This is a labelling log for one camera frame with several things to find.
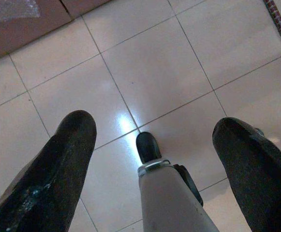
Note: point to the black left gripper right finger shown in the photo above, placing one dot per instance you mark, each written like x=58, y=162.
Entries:
x=258, y=174

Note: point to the clear bubble wrap sheet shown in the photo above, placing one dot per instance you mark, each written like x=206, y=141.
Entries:
x=7, y=9

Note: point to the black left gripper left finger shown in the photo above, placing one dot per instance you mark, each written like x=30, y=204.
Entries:
x=46, y=174

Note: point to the brown cabinet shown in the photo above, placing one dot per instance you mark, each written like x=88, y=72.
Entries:
x=34, y=33

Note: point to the grey robot leg black foot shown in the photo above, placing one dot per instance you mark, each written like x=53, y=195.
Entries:
x=169, y=200

